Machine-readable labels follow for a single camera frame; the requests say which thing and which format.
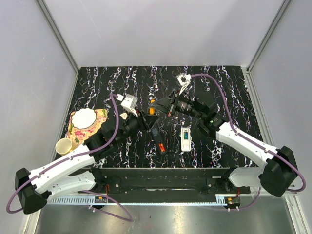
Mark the yellow mug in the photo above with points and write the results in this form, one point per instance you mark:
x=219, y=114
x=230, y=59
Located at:
x=64, y=146

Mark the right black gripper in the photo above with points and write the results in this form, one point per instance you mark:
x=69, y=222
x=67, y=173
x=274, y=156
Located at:
x=164, y=105

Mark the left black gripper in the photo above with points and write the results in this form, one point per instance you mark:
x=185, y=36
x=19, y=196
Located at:
x=149, y=120

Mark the white scalloped bowl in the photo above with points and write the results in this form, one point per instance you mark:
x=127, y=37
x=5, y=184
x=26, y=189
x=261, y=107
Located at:
x=83, y=118

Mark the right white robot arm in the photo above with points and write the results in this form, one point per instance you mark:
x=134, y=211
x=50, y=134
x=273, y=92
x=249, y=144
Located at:
x=276, y=168

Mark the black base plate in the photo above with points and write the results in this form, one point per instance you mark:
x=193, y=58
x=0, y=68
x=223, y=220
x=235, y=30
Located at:
x=122, y=180

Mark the floral placemat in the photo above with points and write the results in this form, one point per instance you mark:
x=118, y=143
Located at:
x=78, y=136

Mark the beige ceramic bowl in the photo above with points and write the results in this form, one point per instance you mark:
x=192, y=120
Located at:
x=124, y=116

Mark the slotted cable duct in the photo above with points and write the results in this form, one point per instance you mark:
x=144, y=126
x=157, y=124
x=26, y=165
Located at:
x=147, y=200

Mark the white remote control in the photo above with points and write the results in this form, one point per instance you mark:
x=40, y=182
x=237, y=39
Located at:
x=185, y=144

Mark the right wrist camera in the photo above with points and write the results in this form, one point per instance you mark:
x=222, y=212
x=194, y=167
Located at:
x=184, y=80

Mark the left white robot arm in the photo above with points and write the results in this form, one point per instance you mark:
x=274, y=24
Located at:
x=36, y=187

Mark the red battery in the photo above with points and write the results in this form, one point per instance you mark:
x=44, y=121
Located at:
x=161, y=147
x=164, y=147

